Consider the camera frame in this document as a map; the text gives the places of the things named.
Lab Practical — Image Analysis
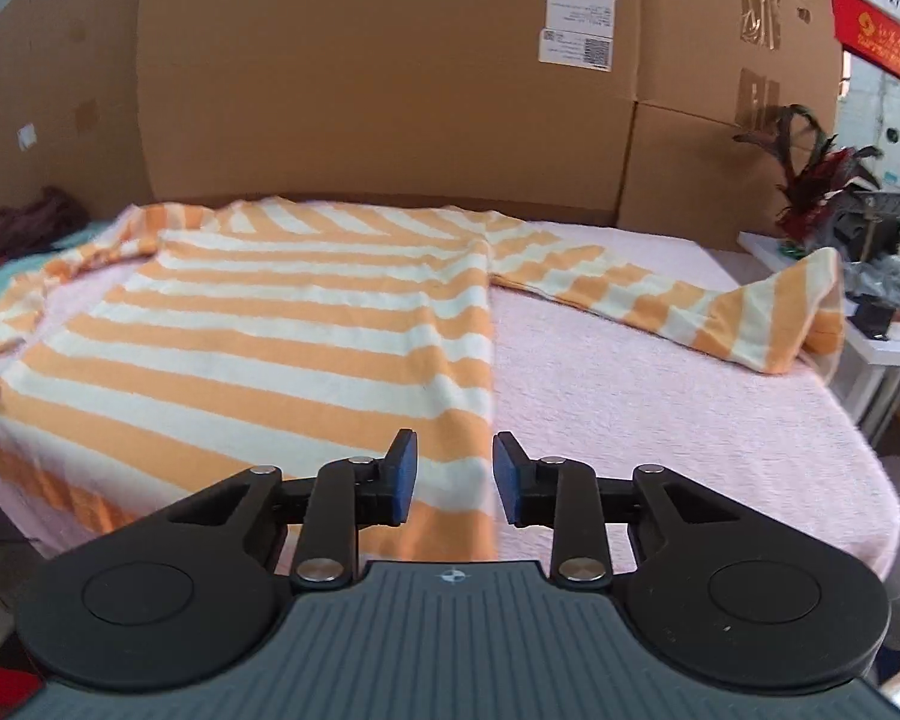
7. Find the orange white striped sweater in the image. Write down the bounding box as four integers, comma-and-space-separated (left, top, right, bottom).
0, 197, 844, 561

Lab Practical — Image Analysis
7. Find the pink towel mat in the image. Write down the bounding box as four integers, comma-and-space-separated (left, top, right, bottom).
0, 250, 900, 574

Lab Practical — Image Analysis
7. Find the teal folded cloth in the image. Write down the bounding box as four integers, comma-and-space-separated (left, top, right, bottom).
0, 223, 107, 296

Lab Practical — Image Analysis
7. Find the dark brown garment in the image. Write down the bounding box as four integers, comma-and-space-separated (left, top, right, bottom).
0, 187, 91, 265

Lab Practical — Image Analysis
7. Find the small white label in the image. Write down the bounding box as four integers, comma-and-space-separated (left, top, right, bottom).
17, 124, 37, 151

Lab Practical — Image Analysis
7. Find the left cardboard box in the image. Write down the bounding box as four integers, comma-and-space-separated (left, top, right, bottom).
0, 0, 152, 220

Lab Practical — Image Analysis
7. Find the right lower cardboard box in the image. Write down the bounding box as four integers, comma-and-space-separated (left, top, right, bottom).
617, 104, 785, 250

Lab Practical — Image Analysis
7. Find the white side table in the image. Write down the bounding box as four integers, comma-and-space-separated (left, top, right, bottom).
734, 229, 900, 430

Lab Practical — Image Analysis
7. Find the red leafed potted plant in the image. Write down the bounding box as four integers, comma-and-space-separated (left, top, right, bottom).
731, 104, 883, 245

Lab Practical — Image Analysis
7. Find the large centre cardboard box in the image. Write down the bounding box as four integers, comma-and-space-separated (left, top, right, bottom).
136, 0, 639, 224

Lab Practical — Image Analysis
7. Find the white shipping label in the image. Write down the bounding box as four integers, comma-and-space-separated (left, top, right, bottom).
538, 0, 616, 73

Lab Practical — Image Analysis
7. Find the right upper cardboard box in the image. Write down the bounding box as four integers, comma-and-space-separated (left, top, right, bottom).
637, 0, 842, 128

